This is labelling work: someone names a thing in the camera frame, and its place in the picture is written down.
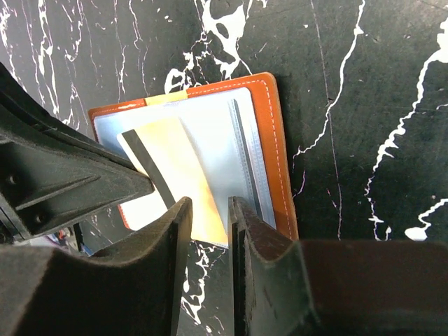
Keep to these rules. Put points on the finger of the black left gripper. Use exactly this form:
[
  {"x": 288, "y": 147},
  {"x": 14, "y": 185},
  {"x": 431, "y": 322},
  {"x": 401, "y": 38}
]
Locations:
[{"x": 52, "y": 176}]

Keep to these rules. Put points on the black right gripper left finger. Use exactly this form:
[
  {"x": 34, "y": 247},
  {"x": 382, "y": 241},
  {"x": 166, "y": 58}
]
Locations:
[{"x": 132, "y": 287}]

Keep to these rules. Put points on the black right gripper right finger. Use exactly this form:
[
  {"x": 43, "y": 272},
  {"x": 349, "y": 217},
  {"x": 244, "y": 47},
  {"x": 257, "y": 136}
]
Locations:
[{"x": 330, "y": 287}]

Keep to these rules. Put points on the gold card with magnetic stripe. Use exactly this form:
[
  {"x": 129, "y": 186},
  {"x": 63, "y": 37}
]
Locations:
[{"x": 162, "y": 151}]

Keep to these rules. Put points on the brown leather card holder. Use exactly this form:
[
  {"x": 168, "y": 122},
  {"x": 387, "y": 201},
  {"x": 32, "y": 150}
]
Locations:
[{"x": 267, "y": 106}]

